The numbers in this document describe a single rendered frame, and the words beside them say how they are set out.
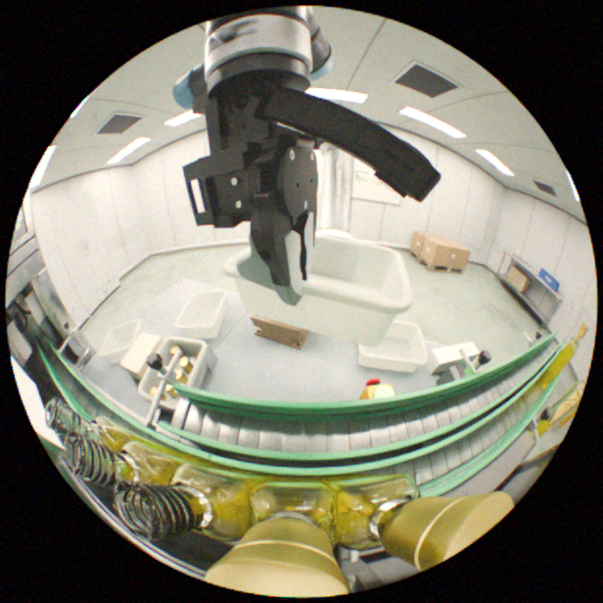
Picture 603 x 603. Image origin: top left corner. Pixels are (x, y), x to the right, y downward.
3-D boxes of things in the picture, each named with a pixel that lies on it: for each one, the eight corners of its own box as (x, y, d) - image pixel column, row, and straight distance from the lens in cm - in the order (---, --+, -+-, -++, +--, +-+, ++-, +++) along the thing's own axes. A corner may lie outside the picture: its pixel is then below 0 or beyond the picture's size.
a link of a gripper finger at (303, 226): (270, 276, 23) (257, 207, 19) (314, 285, 21) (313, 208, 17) (258, 292, 21) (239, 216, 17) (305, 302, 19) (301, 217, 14)
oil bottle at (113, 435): (179, 478, 40) (73, 446, 25) (185, 452, 39) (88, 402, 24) (207, 488, 37) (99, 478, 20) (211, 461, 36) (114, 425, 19)
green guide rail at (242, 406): (192, 405, 40) (171, 387, 34) (194, 400, 40) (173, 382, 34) (553, 339, 157) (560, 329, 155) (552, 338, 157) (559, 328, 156)
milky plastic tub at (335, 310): (281, 269, 39) (279, 230, 36) (389, 293, 35) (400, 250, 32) (228, 320, 27) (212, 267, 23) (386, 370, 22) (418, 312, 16)
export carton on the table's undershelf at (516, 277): (505, 278, 571) (511, 264, 566) (512, 281, 609) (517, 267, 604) (520, 293, 543) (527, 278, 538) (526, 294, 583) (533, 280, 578)
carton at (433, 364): (424, 359, 68) (432, 348, 64) (464, 350, 85) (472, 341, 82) (430, 374, 66) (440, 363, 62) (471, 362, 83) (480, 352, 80)
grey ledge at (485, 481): (332, 541, 47) (343, 563, 37) (333, 509, 44) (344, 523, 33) (544, 414, 112) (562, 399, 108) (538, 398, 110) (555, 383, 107)
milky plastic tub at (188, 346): (152, 405, 64) (135, 393, 58) (177, 351, 70) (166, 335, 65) (197, 423, 54) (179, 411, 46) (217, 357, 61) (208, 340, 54)
